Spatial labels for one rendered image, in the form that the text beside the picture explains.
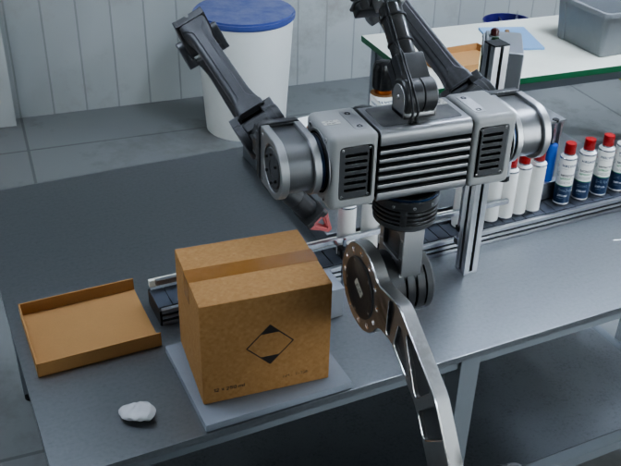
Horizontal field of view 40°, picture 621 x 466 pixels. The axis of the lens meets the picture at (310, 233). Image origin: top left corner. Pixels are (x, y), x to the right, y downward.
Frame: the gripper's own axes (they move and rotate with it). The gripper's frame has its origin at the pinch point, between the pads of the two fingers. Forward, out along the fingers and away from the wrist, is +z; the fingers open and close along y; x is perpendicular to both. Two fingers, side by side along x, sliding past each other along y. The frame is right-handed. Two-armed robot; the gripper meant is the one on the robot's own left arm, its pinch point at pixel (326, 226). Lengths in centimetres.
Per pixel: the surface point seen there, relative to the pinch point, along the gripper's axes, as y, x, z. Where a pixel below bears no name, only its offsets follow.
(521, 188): 0, -48, 43
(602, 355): -5, -33, 130
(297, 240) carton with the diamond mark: -23.0, 5.7, -22.8
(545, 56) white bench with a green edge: 129, -122, 130
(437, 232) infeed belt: 0.5, -20.8, 32.0
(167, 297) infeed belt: -0.3, 41.2, -21.9
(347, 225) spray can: -1.7, -4.2, 3.1
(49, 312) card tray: 12, 66, -37
